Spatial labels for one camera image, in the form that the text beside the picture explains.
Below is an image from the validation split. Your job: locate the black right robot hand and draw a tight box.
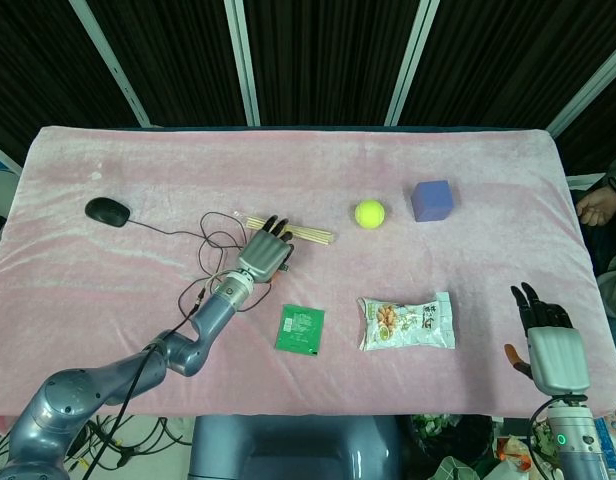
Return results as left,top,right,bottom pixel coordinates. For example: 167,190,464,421
504,282,592,396

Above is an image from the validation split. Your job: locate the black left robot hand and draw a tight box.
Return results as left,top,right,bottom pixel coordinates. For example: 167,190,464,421
236,214,295,284

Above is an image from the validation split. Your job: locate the black wired computer mouse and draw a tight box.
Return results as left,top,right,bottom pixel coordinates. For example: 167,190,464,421
84,197,292,314

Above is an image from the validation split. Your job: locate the wooden stick bundle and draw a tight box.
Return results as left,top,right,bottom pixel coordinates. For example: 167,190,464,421
232,211,338,248

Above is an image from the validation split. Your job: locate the green foil sachet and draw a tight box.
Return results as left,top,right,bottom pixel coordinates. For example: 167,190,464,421
273,303,327,357

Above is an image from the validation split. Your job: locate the pink plush table cloth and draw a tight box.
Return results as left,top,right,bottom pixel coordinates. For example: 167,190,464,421
0,124,616,417

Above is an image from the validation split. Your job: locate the yellow tennis ball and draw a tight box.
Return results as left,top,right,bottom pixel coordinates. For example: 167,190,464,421
354,199,387,230

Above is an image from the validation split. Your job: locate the peanut snack bag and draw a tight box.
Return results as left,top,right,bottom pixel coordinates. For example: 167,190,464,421
357,291,457,352

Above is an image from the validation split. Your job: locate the person in grey jacket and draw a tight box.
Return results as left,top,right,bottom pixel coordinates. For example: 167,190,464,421
575,154,616,384

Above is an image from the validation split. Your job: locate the purple foam cube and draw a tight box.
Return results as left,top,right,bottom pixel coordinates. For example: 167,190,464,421
410,179,457,223

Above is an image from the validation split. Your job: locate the grey-blue robot torso base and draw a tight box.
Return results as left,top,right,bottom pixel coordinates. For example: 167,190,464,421
186,414,415,480

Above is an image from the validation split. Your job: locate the black ribbed backdrop curtain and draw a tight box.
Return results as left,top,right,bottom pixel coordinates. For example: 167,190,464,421
0,0,616,174

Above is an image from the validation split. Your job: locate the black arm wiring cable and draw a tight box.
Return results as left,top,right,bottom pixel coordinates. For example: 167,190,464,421
95,282,224,471

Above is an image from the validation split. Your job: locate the white metal frame post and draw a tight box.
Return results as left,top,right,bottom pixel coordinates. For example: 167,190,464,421
224,0,262,127
384,0,442,127
546,29,616,139
69,0,152,127

